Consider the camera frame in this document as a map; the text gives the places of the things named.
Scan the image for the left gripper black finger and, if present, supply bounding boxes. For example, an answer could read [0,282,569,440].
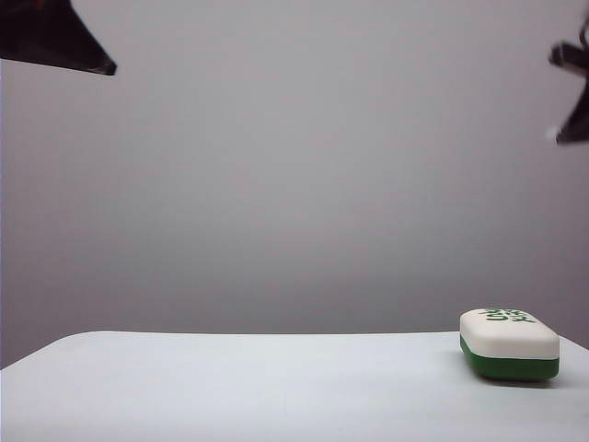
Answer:
[0,47,118,76]
[0,0,116,66]

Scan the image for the white green foam mahjong tile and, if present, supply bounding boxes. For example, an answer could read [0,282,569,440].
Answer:
[458,307,561,383]

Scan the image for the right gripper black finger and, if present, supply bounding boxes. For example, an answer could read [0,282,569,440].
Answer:
[545,78,589,147]
[548,41,589,80]

